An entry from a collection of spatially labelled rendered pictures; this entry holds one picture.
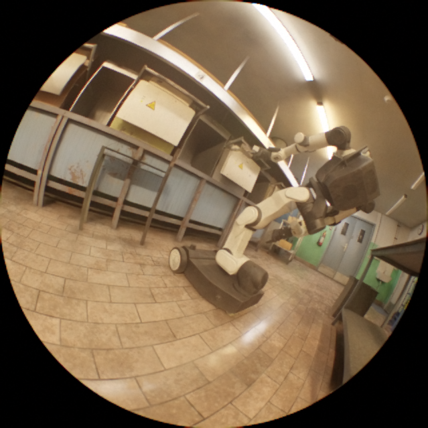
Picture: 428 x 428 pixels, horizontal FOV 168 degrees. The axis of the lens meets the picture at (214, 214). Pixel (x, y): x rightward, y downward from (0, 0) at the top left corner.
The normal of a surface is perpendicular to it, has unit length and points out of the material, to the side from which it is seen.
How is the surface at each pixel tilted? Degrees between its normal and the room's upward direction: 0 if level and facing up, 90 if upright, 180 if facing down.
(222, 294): 90
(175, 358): 0
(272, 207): 90
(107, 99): 90
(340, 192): 135
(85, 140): 90
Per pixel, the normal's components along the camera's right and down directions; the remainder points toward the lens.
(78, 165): 0.60, 0.32
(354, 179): -0.51, 0.61
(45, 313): 0.40, -0.91
